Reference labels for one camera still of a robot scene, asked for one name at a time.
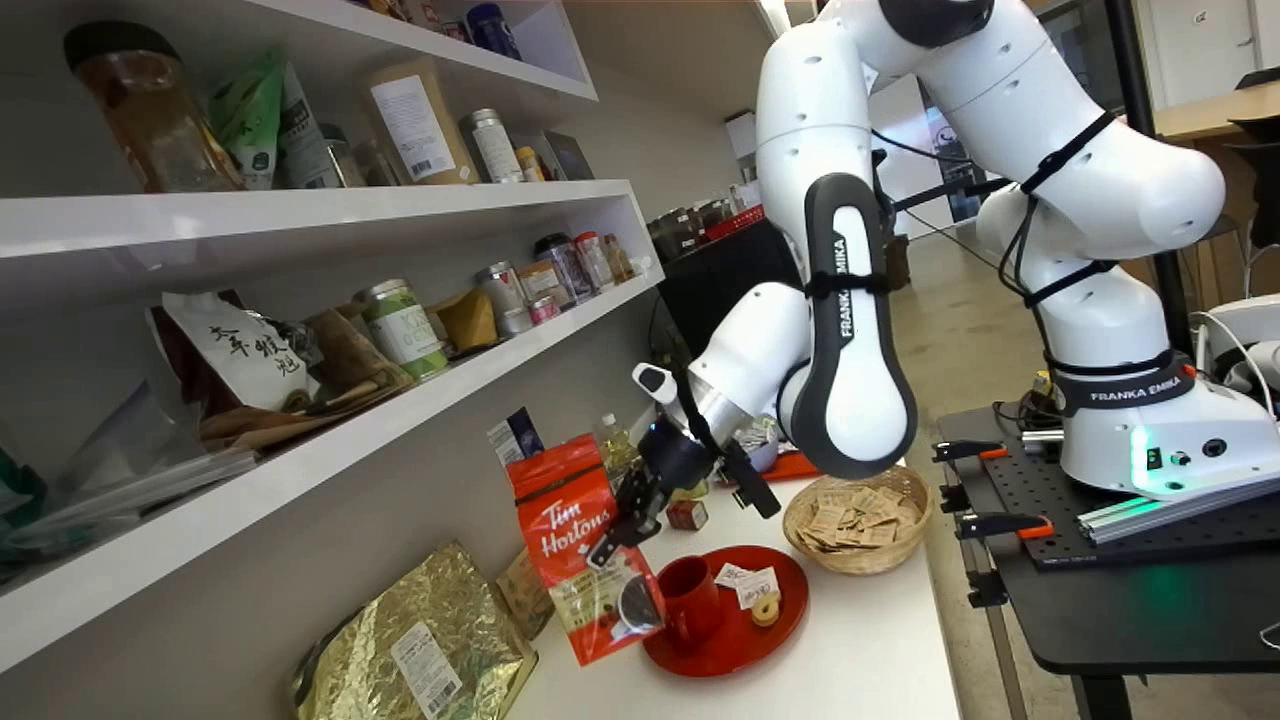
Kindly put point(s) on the white paper tags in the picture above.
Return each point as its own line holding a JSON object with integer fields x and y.
{"x": 752, "y": 584}

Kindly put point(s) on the wicker basket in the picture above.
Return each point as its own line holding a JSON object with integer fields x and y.
{"x": 860, "y": 555}

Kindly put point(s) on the gold foil bag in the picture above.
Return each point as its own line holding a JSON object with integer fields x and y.
{"x": 420, "y": 640}

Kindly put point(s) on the small pink jar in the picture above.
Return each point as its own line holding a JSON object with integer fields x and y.
{"x": 543, "y": 310}

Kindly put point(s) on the red cup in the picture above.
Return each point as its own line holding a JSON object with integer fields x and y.
{"x": 692, "y": 600}

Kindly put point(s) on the red tray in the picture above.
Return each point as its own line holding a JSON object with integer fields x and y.
{"x": 790, "y": 466}

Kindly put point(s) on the blue and white box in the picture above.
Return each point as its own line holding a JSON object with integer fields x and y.
{"x": 515, "y": 436}

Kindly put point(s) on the brown bag with white label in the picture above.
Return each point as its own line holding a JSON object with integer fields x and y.
{"x": 420, "y": 120}

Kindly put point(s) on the grey and white pouch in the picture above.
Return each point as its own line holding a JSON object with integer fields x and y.
{"x": 303, "y": 140}

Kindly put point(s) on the white bag with black characters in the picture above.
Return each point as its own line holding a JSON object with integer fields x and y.
{"x": 245, "y": 350}

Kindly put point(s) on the green tin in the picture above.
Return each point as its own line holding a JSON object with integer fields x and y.
{"x": 405, "y": 330}

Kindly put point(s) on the heap of clear plastic bags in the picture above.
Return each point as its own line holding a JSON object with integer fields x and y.
{"x": 120, "y": 470}

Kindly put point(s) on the green pouch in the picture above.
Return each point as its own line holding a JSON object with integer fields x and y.
{"x": 250, "y": 120}

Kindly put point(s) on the glass jar with black lid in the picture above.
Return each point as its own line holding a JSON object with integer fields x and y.
{"x": 563, "y": 265}

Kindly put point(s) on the small red cube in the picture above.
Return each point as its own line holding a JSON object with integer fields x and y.
{"x": 687, "y": 514}

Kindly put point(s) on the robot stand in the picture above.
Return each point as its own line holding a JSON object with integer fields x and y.
{"x": 1130, "y": 600}

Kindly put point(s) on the heap of brown sugar packets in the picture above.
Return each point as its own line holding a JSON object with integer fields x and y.
{"x": 860, "y": 515}

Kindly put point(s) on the small brown bottle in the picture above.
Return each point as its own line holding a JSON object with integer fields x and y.
{"x": 619, "y": 258}

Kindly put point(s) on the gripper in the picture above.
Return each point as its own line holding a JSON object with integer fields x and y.
{"x": 676, "y": 460}

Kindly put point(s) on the small yellow bottle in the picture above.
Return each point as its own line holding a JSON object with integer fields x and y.
{"x": 530, "y": 165}

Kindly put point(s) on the oil bottle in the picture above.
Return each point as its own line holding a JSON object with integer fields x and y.
{"x": 616, "y": 450}

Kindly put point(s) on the jar with orange label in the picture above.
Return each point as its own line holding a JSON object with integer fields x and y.
{"x": 542, "y": 282}

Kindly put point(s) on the dark box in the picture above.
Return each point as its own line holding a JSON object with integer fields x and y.
{"x": 568, "y": 158}

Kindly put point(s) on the jar with red lid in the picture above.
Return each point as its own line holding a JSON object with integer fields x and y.
{"x": 594, "y": 260}

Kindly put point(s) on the small brown packet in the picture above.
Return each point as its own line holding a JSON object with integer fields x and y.
{"x": 525, "y": 595}

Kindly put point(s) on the small glass jar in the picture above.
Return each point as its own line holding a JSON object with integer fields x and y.
{"x": 342, "y": 158}

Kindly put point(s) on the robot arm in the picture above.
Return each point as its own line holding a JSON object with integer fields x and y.
{"x": 840, "y": 400}

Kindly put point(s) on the black and orange clamp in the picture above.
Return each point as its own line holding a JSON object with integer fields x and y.
{"x": 968, "y": 452}
{"x": 1000, "y": 525}

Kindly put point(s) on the tall silver tin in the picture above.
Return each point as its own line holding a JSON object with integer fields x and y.
{"x": 492, "y": 145}

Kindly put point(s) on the white wall shelf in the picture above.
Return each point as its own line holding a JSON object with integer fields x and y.
{"x": 300, "y": 210}

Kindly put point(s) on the black chair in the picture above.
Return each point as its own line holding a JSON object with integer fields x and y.
{"x": 1262, "y": 170}

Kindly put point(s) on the red plate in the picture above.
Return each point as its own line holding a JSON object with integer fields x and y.
{"x": 740, "y": 640}

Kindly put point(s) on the amber jar with black lid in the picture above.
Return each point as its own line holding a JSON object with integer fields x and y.
{"x": 155, "y": 120}

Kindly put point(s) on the mustard brown pouch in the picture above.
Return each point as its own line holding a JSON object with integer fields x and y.
{"x": 468, "y": 320}

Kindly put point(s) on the blue bottle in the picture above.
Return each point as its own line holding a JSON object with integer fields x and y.
{"x": 492, "y": 28}

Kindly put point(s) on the aluminium bar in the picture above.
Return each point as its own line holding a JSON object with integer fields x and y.
{"x": 1170, "y": 508}

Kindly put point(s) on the brown paper bag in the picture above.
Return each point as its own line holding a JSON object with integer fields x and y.
{"x": 350, "y": 355}

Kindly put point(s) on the orange coffee packet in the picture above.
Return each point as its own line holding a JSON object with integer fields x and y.
{"x": 575, "y": 560}

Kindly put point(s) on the row of jars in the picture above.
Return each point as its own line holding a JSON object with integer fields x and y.
{"x": 700, "y": 222}

